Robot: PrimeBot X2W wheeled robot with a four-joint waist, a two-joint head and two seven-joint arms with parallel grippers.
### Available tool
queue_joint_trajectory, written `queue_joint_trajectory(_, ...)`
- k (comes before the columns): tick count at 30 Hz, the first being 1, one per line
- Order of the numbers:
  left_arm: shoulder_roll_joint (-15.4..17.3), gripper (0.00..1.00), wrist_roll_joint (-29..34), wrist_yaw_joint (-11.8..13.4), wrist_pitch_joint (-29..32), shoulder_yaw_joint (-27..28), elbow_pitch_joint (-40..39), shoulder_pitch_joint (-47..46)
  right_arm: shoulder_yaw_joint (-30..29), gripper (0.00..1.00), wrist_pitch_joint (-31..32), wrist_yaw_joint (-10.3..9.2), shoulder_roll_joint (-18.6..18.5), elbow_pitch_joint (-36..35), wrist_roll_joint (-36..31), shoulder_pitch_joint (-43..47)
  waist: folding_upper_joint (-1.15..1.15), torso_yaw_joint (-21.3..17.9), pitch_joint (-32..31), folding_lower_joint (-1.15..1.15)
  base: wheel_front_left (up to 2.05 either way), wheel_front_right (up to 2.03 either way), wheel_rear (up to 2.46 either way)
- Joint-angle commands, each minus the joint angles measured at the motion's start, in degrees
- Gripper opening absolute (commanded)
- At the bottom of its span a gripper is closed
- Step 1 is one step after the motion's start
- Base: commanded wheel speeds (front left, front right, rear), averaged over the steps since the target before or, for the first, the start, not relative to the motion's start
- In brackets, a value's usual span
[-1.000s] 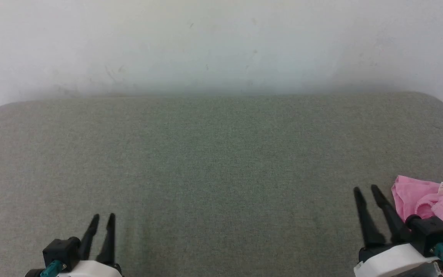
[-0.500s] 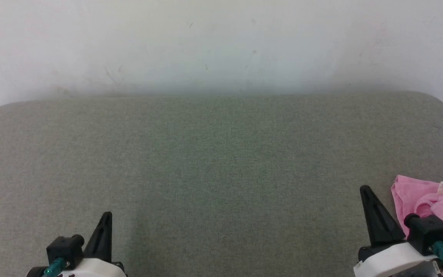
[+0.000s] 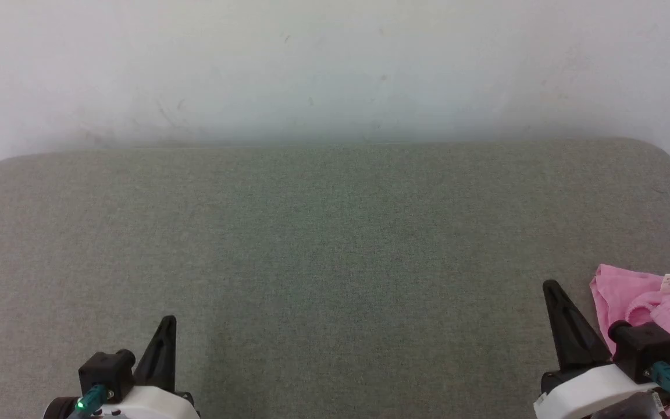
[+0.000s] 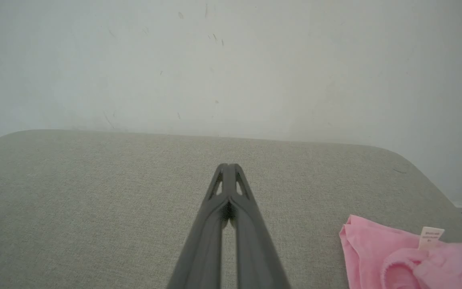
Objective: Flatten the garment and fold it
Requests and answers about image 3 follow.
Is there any left camera cable green plug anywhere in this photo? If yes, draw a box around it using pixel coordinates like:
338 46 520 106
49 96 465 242
66 383 110 419

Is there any pink garment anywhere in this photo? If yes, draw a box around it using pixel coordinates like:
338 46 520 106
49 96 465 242
589 264 670 419

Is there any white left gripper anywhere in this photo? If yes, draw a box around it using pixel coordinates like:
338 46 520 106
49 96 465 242
95 315 201 419

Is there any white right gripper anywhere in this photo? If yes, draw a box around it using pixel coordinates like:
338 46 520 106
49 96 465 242
533 279 664 419

